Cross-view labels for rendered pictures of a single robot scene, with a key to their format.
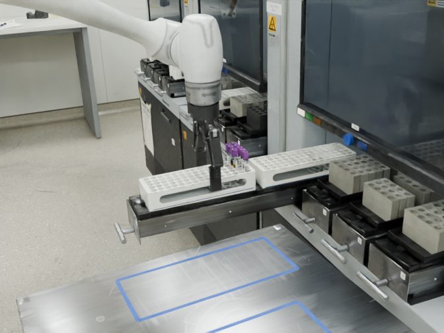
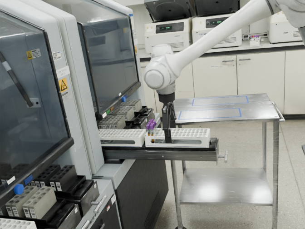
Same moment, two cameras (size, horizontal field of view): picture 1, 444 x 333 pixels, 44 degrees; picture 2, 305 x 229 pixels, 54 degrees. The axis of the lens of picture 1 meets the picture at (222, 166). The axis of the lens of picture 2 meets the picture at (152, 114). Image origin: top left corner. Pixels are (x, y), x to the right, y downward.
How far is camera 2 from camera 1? 2.52 m
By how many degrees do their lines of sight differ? 123
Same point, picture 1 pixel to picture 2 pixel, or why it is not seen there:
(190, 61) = not seen: hidden behind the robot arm
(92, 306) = (252, 112)
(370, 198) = (129, 116)
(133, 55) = not seen: outside the picture
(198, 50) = not seen: hidden behind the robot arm
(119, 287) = (240, 115)
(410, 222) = (136, 106)
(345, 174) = (122, 119)
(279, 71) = (76, 114)
